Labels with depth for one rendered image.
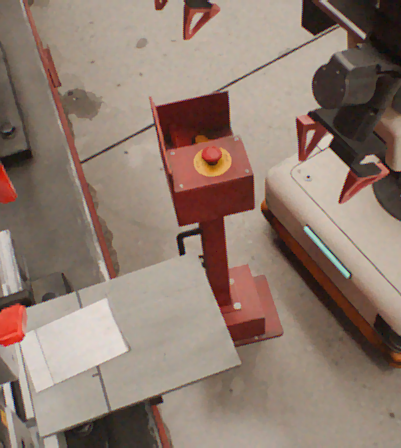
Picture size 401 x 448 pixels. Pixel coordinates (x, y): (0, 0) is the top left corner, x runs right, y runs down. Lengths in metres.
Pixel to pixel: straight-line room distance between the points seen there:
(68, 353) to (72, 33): 2.05
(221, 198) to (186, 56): 1.38
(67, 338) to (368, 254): 1.05
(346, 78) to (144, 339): 0.42
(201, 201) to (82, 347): 0.51
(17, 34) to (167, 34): 1.31
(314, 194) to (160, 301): 1.03
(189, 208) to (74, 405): 0.57
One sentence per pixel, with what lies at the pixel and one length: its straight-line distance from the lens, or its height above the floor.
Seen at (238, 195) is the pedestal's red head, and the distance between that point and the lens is 1.39.
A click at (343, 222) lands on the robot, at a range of 1.89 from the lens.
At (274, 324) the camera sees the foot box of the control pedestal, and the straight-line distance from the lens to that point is 2.04.
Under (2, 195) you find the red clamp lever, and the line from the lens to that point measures 0.89.
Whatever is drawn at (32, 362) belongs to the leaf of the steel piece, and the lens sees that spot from 0.97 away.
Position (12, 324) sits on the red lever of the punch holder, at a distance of 0.64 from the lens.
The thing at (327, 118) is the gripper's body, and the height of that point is 1.09.
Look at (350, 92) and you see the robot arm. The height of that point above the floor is 1.20.
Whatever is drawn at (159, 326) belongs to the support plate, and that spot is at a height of 1.00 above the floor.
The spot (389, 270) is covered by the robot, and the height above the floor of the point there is 0.28.
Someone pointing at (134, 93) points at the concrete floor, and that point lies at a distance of 2.60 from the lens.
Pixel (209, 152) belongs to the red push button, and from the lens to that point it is 1.34.
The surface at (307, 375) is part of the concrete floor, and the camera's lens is 1.99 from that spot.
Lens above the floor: 1.86
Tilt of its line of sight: 56 degrees down
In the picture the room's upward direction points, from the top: 7 degrees counter-clockwise
